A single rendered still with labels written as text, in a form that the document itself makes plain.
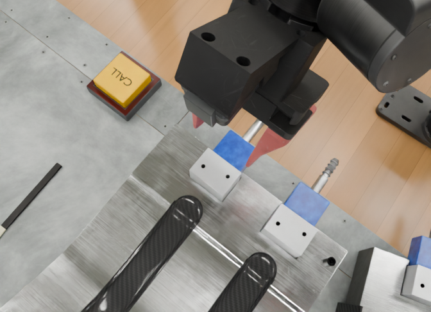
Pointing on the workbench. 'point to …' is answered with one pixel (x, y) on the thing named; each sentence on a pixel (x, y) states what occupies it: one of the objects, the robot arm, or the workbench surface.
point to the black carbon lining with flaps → (194, 213)
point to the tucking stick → (29, 198)
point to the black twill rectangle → (348, 307)
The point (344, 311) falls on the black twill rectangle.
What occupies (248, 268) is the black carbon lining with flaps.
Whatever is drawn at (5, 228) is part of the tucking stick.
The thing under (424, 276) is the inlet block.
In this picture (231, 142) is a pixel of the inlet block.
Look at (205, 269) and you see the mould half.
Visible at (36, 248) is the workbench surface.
